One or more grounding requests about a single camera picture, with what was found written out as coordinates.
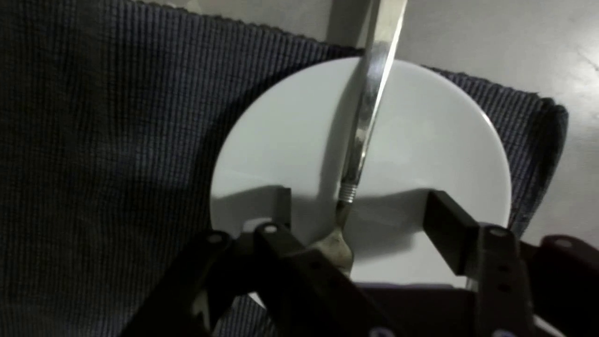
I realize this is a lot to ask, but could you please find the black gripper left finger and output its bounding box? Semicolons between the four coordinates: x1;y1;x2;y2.
120;186;401;337

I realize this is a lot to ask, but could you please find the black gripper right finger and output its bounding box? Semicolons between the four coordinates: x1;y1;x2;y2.
423;190;599;337

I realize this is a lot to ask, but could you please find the silver metal fork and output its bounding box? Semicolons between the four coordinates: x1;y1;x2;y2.
313;0;408;274

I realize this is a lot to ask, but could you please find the white round plate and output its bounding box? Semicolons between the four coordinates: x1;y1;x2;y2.
210;59;515;287

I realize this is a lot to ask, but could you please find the dark grey woven placemat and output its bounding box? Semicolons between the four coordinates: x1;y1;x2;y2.
0;0;571;337

